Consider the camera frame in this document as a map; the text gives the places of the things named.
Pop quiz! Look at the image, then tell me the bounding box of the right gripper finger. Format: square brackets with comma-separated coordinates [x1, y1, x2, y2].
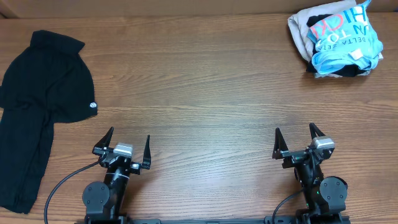
[309, 123, 325, 139]
[272, 128, 289, 159]

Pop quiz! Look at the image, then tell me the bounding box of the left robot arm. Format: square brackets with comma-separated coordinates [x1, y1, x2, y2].
[82, 128, 151, 224]

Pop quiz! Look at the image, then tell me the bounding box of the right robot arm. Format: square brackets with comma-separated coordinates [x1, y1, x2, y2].
[270, 123, 350, 224]

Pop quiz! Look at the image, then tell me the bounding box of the beige folded garment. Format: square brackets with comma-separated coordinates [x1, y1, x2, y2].
[287, 0, 384, 78]

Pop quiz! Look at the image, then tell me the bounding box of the light blue printed t-shirt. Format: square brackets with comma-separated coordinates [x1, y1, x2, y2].
[307, 0, 383, 75]

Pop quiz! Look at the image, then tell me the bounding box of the black polo shirt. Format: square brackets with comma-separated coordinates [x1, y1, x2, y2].
[1, 30, 98, 213]

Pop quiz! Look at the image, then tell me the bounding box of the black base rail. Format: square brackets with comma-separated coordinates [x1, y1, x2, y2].
[74, 214, 352, 224]

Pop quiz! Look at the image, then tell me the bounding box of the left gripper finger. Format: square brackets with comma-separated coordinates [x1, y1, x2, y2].
[142, 135, 151, 170]
[94, 126, 114, 149]

